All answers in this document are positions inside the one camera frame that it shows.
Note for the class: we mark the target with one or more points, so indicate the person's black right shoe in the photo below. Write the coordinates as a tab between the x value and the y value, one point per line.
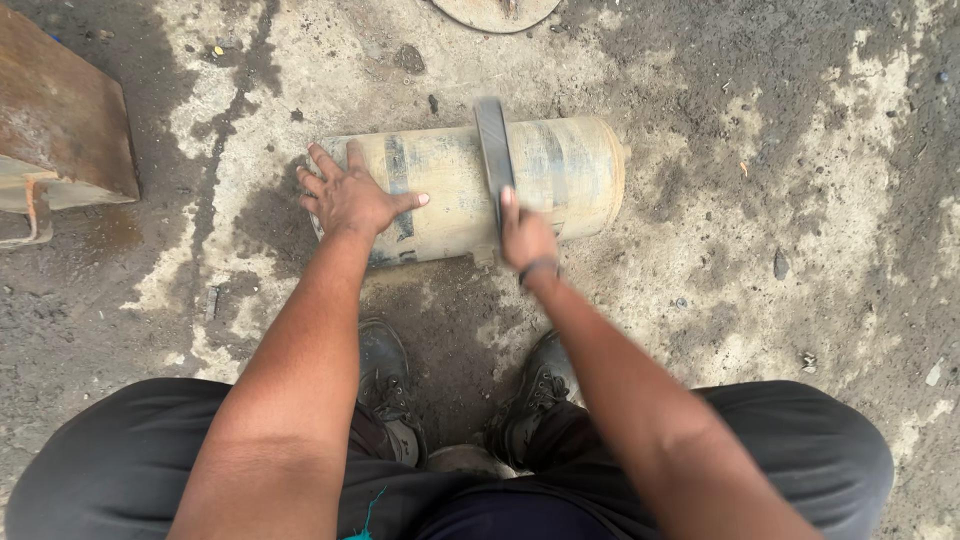
534	397

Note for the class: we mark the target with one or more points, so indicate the person's black shoe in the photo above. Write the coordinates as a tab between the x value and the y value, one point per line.
384	382
534	397

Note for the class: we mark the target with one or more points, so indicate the small grey stone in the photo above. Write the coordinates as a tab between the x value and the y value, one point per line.
781	264

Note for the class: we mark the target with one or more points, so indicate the dark metal blade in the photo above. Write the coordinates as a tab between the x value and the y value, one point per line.
493	154

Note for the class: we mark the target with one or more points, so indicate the black wristband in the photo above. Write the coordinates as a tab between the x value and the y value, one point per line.
537	268

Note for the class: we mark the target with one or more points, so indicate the person's right hand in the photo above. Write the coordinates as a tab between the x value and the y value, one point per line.
526	238

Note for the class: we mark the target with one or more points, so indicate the rusty metal plate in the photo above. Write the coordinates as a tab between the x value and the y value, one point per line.
60	120

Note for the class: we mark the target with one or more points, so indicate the person's left hand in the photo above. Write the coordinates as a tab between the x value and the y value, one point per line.
351	201

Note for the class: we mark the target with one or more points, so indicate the round metal disc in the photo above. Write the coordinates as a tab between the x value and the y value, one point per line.
496	12

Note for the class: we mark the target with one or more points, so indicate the person's black left shoe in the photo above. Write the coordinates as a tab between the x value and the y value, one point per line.
384	382

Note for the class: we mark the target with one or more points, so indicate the dusty beige metal cylinder tank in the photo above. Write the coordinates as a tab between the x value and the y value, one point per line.
450	187

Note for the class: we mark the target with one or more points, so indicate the rusty metal bracket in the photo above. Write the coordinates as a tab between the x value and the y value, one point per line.
28	221

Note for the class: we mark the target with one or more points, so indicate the person's dark grey trousers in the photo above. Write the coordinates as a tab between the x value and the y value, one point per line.
787	457

